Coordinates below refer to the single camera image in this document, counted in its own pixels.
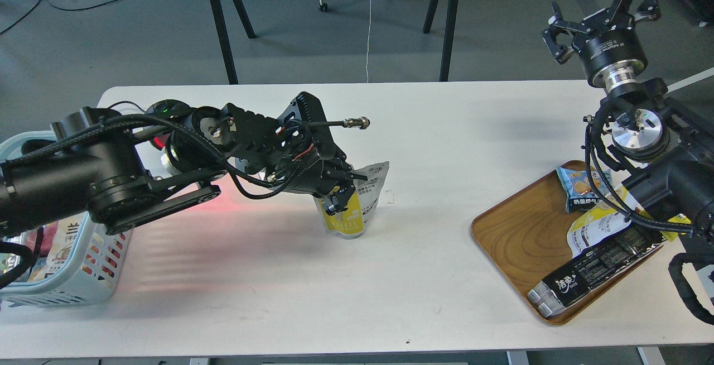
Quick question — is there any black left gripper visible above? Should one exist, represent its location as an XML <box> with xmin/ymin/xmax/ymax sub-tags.
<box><xmin>283</xmin><ymin>150</ymin><xmax>368</xmax><ymax>217</ymax></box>

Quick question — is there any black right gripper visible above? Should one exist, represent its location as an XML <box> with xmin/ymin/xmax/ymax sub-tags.
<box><xmin>541</xmin><ymin>0</ymin><xmax>663</xmax><ymax>89</ymax></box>

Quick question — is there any yellow green snack pouch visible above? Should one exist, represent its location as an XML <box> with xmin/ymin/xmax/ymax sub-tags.
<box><xmin>313</xmin><ymin>161</ymin><xmax>390</xmax><ymax>239</ymax></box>

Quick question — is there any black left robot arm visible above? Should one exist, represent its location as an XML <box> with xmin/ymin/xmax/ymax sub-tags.
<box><xmin>1</xmin><ymin>92</ymin><xmax>370</xmax><ymax>238</ymax></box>

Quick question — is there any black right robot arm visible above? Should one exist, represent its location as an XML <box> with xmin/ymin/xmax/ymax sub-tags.
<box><xmin>527</xmin><ymin>0</ymin><xmax>713</xmax><ymax>318</ymax></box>

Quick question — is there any blue snack packet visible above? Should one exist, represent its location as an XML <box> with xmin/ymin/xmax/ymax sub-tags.
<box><xmin>556</xmin><ymin>167</ymin><xmax>601</xmax><ymax>213</ymax></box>

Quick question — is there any yellow white snack bag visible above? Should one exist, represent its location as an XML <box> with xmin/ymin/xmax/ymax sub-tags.
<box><xmin>566</xmin><ymin>203</ymin><xmax>631</xmax><ymax>258</ymax></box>

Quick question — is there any yellow cartoon snack packet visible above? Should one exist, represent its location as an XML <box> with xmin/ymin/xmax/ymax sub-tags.
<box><xmin>638</xmin><ymin>210</ymin><xmax>693</xmax><ymax>241</ymax></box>

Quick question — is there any long black snack package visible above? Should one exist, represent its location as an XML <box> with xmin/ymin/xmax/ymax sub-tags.
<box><xmin>526</xmin><ymin>222</ymin><xmax>667</xmax><ymax>318</ymax></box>

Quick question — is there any light blue plastic basket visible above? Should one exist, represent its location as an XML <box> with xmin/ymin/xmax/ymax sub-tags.
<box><xmin>2</xmin><ymin>156</ymin><xmax>132</xmax><ymax>306</ymax></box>

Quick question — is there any snack bag in basket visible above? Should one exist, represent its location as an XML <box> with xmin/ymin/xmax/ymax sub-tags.
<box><xmin>15</xmin><ymin>213</ymin><xmax>86</xmax><ymax>283</ymax></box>

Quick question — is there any wooden tray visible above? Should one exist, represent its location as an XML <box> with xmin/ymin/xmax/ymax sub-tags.
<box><xmin>471</xmin><ymin>171</ymin><xmax>661</xmax><ymax>326</ymax></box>

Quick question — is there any white hanging cable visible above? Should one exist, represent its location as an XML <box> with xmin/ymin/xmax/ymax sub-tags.
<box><xmin>365</xmin><ymin>0</ymin><xmax>374</xmax><ymax>83</ymax></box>

